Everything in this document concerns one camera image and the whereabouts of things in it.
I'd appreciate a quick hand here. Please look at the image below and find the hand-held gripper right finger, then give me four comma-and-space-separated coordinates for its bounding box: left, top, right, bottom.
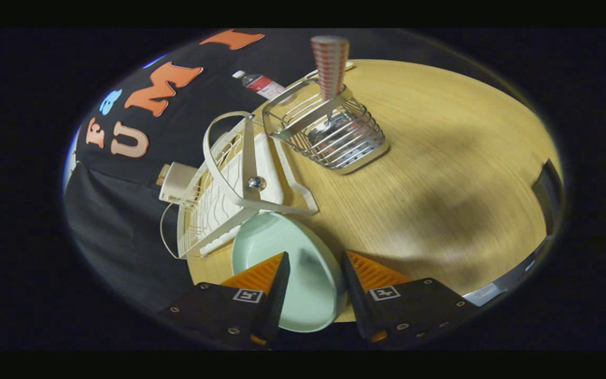
341, 251, 480, 343

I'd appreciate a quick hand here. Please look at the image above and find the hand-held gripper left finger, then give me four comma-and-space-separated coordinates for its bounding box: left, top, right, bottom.
158, 252, 291, 348

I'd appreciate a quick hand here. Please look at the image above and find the mint green plate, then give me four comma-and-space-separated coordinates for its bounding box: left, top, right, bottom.
231, 212, 348, 333

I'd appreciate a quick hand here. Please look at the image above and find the white dish rack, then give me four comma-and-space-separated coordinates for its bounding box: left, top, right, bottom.
177, 111, 319, 259

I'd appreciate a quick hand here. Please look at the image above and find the metal wire basket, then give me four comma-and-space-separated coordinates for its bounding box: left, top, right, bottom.
261, 78, 390, 175

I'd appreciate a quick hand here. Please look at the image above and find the spoon with red checkered handle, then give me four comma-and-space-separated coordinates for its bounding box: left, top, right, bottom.
309, 35, 355, 145

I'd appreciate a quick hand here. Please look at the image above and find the white toaster with bread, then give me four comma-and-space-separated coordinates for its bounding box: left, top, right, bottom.
156, 162, 199, 205

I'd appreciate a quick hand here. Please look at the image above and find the clear plastic water bottle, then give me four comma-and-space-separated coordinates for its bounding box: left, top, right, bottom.
232, 70, 289, 102

